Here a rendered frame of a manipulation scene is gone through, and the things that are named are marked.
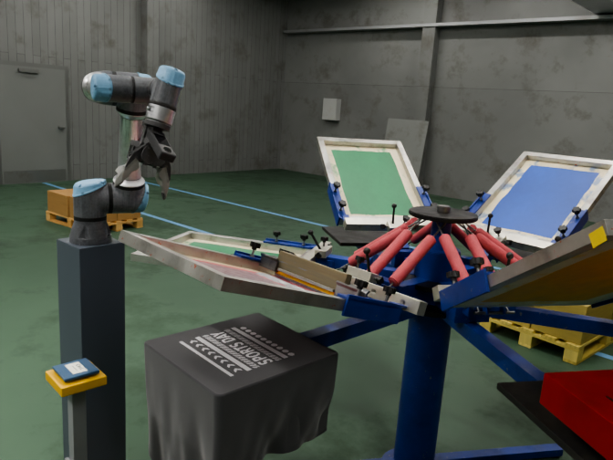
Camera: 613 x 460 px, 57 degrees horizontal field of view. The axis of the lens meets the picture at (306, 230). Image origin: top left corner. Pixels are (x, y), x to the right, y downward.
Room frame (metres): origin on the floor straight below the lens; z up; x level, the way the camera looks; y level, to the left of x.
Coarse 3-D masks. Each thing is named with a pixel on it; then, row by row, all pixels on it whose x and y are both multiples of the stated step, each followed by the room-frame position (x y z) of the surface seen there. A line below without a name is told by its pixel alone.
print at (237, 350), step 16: (208, 336) 1.82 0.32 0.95; (224, 336) 1.83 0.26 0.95; (240, 336) 1.83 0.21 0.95; (256, 336) 1.84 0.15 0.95; (208, 352) 1.69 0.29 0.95; (224, 352) 1.70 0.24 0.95; (240, 352) 1.70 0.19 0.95; (256, 352) 1.71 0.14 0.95; (272, 352) 1.72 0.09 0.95; (288, 352) 1.73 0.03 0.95; (224, 368) 1.59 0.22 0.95; (240, 368) 1.59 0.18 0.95
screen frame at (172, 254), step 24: (120, 240) 1.74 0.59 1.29; (144, 240) 1.65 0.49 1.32; (168, 240) 1.87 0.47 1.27; (168, 264) 1.52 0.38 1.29; (192, 264) 1.44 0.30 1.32; (240, 264) 2.05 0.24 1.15; (216, 288) 1.34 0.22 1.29; (240, 288) 1.38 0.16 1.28; (264, 288) 1.43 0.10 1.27; (288, 288) 1.49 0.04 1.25
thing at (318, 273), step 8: (280, 256) 2.07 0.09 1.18; (288, 256) 2.04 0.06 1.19; (296, 256) 2.02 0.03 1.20; (280, 264) 2.06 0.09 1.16; (288, 264) 2.03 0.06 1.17; (296, 264) 2.00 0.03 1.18; (304, 264) 1.98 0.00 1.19; (312, 264) 1.95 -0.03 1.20; (320, 264) 1.95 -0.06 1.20; (296, 272) 1.99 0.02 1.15; (304, 272) 1.96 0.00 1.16; (312, 272) 1.94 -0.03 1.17; (320, 272) 1.91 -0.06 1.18; (328, 272) 1.88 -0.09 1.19; (336, 272) 1.86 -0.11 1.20; (312, 280) 1.92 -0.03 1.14; (320, 280) 1.90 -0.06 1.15; (328, 280) 1.87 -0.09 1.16; (336, 280) 1.85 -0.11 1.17; (344, 280) 1.83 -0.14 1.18
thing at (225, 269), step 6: (204, 264) 1.79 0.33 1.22; (210, 264) 1.84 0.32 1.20; (216, 264) 1.90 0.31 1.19; (222, 270) 1.76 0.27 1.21; (228, 270) 1.81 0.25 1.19; (234, 270) 1.87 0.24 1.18; (240, 270) 1.92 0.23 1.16; (246, 270) 1.99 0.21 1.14; (240, 276) 1.76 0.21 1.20; (246, 276) 1.81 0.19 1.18; (252, 276) 1.86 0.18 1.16; (258, 276) 1.92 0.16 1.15; (270, 282) 1.83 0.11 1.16; (276, 282) 1.89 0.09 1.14; (288, 282) 2.02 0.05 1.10; (306, 288) 1.98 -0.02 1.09
